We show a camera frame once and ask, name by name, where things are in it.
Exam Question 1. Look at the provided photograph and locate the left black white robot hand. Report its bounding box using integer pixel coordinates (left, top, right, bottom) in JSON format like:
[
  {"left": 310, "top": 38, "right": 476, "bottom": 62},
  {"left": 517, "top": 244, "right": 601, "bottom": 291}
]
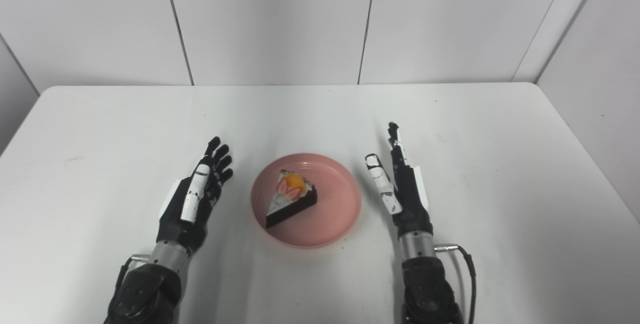
[{"left": 156, "top": 137, "right": 234, "bottom": 253}]

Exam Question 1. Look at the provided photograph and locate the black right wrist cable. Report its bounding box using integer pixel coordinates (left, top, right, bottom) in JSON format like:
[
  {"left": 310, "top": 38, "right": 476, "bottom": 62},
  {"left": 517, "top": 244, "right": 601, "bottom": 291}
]
[{"left": 434, "top": 244, "right": 477, "bottom": 324}]

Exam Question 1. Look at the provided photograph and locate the chocolate cake slice with fruit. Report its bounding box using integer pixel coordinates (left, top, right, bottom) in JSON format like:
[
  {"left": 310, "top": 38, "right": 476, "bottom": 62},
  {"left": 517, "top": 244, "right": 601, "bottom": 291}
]
[{"left": 265, "top": 169, "right": 318, "bottom": 229}]

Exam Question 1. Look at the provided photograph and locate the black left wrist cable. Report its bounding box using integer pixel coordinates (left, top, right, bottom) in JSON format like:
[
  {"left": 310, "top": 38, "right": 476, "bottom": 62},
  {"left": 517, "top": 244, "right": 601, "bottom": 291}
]
[{"left": 117, "top": 254, "right": 151, "bottom": 294}]

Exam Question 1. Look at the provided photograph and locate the pink round plate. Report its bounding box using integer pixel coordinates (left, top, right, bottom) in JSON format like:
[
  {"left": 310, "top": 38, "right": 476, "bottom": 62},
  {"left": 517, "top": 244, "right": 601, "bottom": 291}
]
[{"left": 250, "top": 152, "right": 362, "bottom": 249}]

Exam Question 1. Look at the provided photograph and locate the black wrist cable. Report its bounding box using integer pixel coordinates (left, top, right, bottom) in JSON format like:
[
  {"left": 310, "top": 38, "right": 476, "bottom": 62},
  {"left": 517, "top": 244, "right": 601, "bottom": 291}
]
[
  {"left": 434, "top": 244, "right": 477, "bottom": 324},
  {"left": 117, "top": 254, "right": 151, "bottom": 294}
]

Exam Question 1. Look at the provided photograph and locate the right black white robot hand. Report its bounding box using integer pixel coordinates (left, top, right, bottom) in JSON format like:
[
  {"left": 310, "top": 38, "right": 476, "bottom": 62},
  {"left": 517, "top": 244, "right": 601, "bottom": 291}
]
[{"left": 365, "top": 122, "right": 434, "bottom": 238}]

